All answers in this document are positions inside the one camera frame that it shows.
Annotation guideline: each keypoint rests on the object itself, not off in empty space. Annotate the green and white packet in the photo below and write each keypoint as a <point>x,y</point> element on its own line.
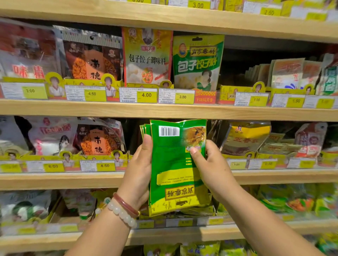
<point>328,76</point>

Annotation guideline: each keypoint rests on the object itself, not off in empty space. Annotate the red and white small packet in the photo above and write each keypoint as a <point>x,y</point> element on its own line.
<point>310,139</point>

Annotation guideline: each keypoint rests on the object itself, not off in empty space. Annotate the pale clear packet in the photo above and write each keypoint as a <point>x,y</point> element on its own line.
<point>79,201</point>

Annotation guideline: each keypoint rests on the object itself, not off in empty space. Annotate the yellow and brown spice packet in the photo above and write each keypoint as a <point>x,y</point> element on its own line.
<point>244,138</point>

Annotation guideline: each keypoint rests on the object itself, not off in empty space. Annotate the small olive flat packet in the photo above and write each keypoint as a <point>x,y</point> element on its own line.
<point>280,148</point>

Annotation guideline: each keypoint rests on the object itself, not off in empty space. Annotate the beige red print packet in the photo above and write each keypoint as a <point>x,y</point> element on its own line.
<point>311,73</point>
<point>286,73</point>

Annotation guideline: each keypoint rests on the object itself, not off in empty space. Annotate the pink and white packet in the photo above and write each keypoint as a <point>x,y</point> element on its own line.
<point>51,137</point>

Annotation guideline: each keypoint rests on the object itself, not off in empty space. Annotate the wooden shelf board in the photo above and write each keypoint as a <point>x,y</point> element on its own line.
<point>171,234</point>
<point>66,180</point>
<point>169,19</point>
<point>169,110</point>

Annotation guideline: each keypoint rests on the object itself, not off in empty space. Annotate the person's right hand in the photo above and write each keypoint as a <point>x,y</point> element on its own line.
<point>216,174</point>

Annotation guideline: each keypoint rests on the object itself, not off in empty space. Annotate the green and orange packet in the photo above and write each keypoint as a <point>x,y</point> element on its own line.
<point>287,197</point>

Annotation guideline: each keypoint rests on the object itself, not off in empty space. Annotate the person's right thumb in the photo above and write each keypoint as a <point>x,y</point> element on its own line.
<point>199,159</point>

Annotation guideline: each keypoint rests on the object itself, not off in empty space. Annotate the row of yellow price tags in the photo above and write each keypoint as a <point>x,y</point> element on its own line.
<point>269,10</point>
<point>137,95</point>
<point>182,222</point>
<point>97,166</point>

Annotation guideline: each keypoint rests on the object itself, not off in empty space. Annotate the plain white packet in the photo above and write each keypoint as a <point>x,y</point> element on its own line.
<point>10,134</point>

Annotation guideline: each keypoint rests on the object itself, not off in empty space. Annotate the row of small beige packets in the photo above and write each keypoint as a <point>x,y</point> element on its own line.
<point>256,72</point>

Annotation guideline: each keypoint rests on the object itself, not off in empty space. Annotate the reddish brown bangle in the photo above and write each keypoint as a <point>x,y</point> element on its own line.
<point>126,205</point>

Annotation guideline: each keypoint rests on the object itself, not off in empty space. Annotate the bundle of green seasoning packets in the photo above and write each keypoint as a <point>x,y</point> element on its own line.
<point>174,168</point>

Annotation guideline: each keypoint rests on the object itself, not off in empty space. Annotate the green dumpling seasoning packet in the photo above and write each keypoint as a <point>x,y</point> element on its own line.
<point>196,63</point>

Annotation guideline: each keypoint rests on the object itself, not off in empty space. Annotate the yellow dumpling seasoning packet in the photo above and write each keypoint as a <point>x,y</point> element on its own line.
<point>146,58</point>

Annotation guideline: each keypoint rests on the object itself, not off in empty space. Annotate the person's left hand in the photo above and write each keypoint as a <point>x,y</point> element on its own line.
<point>133,179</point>

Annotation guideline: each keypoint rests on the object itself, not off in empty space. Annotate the red and white seasoning packet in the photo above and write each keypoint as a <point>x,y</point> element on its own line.
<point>26,50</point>

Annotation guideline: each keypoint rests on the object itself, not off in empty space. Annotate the person's left forearm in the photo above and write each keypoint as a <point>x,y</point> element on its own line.
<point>105,232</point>

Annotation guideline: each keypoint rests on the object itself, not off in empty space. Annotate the person's left thumb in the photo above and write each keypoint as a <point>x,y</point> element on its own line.
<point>146,151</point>

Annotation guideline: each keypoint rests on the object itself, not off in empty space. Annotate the yellow green bag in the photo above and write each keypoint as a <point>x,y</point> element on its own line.
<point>161,250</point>
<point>328,244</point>
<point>235,248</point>
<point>200,249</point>

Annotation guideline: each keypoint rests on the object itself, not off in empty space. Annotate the green yellow packet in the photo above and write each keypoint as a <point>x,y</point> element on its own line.
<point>327,199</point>

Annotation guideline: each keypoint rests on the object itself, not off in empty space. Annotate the orange brown seasoning packet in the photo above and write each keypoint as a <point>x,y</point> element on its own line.
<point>99,139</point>
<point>92,60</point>

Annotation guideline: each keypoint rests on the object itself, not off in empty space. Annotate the white and green bag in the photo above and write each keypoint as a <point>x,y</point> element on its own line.
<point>23,205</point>

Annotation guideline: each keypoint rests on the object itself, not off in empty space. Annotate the row of yellow display trays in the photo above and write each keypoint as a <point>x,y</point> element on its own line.
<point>66,157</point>
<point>55,85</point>

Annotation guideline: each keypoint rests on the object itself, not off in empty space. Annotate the person's right forearm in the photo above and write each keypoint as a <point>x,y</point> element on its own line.
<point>258,226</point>

